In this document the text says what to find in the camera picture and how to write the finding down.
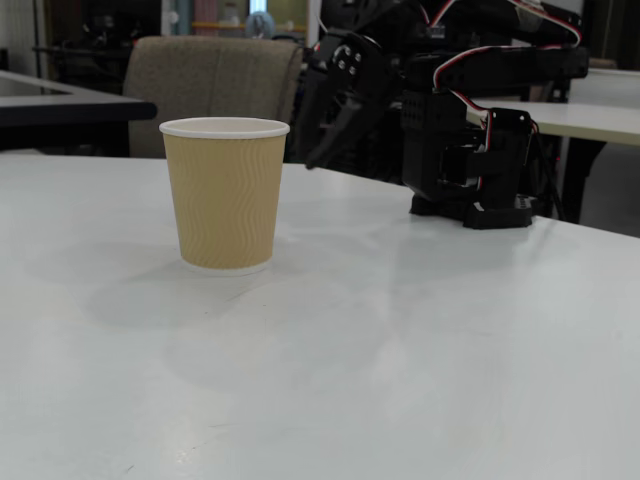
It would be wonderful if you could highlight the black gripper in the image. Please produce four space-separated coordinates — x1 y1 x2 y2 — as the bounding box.
298 31 407 177

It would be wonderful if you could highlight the tan ribbed paper cup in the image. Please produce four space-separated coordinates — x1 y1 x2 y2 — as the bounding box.
158 116 292 277

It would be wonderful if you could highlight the blue round object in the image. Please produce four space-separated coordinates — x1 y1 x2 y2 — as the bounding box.
244 12 275 40

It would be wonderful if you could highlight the beige fabric chair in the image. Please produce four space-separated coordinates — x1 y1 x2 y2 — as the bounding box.
123 35 305 160

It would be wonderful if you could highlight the pink striped banner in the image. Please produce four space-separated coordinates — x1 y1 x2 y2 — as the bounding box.
193 0 221 36

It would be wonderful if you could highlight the white table with dark legs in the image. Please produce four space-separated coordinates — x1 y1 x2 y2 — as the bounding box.
467 67 640 224

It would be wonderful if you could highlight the black edged table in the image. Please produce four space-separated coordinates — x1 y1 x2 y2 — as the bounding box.
0 69 160 154

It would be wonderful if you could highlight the red white gripper servo cable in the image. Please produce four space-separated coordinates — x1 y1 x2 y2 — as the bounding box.
422 0 456 29

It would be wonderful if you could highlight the red white base servo cable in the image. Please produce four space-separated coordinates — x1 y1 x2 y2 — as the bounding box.
447 89 496 194

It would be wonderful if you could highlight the taped red white servo cable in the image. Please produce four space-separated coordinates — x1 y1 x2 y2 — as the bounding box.
432 0 585 94

